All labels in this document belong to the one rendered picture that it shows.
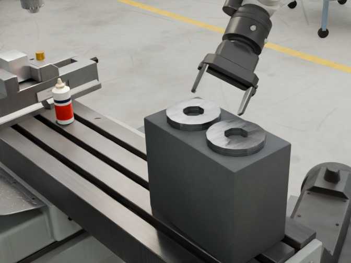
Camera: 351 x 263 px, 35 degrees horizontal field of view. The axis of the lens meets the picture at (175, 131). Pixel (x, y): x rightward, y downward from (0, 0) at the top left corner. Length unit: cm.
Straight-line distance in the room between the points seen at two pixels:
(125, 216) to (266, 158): 31
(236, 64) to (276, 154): 35
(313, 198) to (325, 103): 188
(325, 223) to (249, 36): 60
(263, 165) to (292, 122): 239
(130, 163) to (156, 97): 235
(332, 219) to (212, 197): 74
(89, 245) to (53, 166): 25
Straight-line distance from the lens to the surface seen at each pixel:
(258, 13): 118
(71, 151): 122
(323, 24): 441
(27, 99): 138
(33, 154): 123
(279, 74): 379
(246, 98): 114
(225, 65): 113
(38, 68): 137
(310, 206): 157
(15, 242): 123
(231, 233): 85
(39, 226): 124
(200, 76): 112
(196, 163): 84
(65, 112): 131
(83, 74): 146
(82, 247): 133
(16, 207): 118
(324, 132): 312
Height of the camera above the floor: 154
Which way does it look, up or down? 30 degrees down
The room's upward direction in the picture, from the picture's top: 3 degrees counter-clockwise
